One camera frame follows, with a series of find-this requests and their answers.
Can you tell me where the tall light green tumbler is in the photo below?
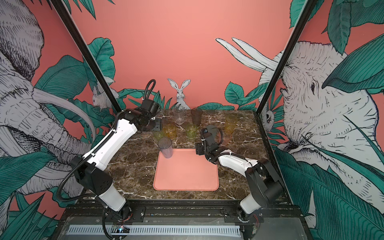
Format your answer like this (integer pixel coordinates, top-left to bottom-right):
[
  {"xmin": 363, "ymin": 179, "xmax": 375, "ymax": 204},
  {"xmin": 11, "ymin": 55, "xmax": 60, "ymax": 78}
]
[{"xmin": 153, "ymin": 131, "xmax": 165, "ymax": 142}]

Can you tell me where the tall blue-grey clear tumbler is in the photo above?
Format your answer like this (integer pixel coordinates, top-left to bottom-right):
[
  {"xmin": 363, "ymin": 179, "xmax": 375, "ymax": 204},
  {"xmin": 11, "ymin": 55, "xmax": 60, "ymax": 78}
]
[{"xmin": 158, "ymin": 137, "xmax": 173, "ymax": 159}]

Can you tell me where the pink plastic tray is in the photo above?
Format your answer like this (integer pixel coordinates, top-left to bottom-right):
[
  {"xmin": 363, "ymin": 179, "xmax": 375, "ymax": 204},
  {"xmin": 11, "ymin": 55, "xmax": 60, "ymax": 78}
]
[{"xmin": 153, "ymin": 149, "xmax": 219, "ymax": 192}]

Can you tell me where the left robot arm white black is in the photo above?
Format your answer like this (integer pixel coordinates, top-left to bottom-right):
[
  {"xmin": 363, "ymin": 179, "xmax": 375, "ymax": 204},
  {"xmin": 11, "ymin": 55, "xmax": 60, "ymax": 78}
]
[{"xmin": 71, "ymin": 99, "xmax": 161, "ymax": 212}]

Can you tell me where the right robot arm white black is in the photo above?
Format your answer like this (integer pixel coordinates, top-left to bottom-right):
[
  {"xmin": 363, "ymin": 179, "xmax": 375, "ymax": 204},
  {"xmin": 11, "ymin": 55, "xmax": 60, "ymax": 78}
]
[{"xmin": 195, "ymin": 128, "xmax": 284, "ymax": 219}]

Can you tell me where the pink clear tumbler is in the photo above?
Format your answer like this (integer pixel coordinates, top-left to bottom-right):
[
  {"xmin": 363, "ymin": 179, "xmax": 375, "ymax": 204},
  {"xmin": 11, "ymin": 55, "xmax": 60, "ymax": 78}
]
[{"xmin": 222, "ymin": 132, "xmax": 233, "ymax": 146}]

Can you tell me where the short green tumbler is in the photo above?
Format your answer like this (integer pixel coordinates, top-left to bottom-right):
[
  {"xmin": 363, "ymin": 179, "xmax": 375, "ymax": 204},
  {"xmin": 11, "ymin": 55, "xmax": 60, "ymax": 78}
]
[{"xmin": 185, "ymin": 124, "xmax": 198, "ymax": 139}]

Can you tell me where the short yellow tumbler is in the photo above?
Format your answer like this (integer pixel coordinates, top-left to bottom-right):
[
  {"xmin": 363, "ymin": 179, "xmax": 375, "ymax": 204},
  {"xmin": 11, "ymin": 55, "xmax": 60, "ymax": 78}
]
[{"xmin": 163, "ymin": 124, "xmax": 177, "ymax": 140}]

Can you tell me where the tall yellow tumbler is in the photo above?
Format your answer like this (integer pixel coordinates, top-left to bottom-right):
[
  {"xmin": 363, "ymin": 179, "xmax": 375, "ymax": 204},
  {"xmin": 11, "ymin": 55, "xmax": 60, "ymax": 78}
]
[{"xmin": 225, "ymin": 114, "xmax": 238, "ymax": 134}]

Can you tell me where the tall dark grey tumbler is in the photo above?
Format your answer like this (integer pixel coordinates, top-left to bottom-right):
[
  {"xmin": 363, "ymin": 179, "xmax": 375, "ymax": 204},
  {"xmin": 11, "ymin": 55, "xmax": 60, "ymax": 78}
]
[{"xmin": 191, "ymin": 108, "xmax": 203, "ymax": 126}]

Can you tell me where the white perforated strip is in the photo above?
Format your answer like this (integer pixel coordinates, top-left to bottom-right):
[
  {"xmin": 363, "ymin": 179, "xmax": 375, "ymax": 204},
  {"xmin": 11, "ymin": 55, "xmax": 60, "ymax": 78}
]
[{"xmin": 66, "ymin": 225, "xmax": 242, "ymax": 237}]

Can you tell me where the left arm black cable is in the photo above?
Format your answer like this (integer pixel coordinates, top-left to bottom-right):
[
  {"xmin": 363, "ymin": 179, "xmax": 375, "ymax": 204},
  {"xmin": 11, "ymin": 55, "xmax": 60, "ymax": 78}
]
[{"xmin": 143, "ymin": 79, "xmax": 157, "ymax": 101}]

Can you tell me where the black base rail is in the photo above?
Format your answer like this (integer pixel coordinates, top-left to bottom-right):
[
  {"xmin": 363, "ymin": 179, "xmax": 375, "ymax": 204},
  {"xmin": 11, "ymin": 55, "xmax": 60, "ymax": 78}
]
[{"xmin": 64, "ymin": 199, "xmax": 304, "ymax": 224}]

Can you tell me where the left black frame post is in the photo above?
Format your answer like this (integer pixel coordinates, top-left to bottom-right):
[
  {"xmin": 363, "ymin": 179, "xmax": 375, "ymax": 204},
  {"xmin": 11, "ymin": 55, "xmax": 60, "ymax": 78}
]
[{"xmin": 50, "ymin": 0, "xmax": 122, "ymax": 112}]

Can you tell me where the black frame post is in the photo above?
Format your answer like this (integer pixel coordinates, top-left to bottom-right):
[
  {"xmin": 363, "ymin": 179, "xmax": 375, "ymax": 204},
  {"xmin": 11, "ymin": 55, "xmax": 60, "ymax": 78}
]
[
  {"xmin": 50, "ymin": 0, "xmax": 122, "ymax": 112},
  {"xmin": 256, "ymin": 0, "xmax": 319, "ymax": 115}
]

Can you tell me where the right black frame post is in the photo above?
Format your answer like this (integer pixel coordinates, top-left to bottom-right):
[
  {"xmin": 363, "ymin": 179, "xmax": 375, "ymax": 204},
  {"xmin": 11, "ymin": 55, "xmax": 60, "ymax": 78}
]
[{"xmin": 256, "ymin": 0, "xmax": 319, "ymax": 115}]

